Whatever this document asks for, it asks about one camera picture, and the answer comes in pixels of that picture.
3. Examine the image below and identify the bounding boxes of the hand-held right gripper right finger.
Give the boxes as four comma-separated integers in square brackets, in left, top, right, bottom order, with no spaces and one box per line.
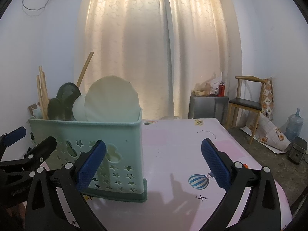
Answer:
[200,138,282,231]

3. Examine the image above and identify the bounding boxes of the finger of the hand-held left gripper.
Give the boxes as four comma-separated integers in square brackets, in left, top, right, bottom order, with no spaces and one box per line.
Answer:
[24,136,57,163]
[0,127,27,153]

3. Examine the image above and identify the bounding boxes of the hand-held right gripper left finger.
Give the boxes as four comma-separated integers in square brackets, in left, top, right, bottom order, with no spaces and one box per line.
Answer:
[25,140,107,231]

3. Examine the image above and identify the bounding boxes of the bundle of wooden chopsticks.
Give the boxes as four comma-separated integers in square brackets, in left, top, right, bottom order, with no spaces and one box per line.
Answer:
[36,52,94,120]

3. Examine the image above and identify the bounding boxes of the green star-cutout utensil holder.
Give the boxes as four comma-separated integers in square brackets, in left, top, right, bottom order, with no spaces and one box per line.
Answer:
[28,108,148,203]

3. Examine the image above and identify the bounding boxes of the pale blue rice paddle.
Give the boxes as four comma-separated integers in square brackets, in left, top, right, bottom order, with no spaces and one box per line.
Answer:
[84,76,140,122]

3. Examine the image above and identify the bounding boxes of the pink printed table cover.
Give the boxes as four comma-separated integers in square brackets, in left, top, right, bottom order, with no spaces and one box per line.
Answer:
[24,118,293,231]

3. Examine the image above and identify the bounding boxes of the grey cabinet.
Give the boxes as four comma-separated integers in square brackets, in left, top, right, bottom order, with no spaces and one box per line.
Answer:
[188,95,229,126]

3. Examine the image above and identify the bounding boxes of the floral printed sheet roll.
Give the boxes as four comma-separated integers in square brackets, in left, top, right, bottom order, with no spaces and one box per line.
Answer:
[241,76,292,154]

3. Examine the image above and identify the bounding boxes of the wooden chair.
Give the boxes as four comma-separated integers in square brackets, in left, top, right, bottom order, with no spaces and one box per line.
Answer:
[227,75,268,145]

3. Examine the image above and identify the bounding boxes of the paper bags pile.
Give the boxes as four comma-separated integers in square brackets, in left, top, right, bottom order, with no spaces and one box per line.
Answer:
[192,72,224,97]

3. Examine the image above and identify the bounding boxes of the dark small appliance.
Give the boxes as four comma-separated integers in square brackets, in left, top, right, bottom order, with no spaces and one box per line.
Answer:
[287,136,308,165]

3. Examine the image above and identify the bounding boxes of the cream patterned curtain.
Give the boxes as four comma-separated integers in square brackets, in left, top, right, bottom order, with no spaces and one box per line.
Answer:
[74,0,242,121]

